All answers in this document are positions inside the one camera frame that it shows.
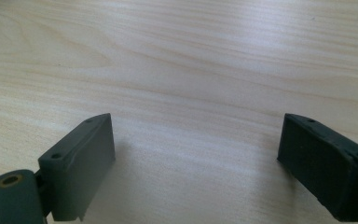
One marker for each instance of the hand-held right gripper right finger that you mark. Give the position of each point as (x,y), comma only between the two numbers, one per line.
(326,168)

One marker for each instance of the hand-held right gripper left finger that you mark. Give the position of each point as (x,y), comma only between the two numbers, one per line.
(74,174)

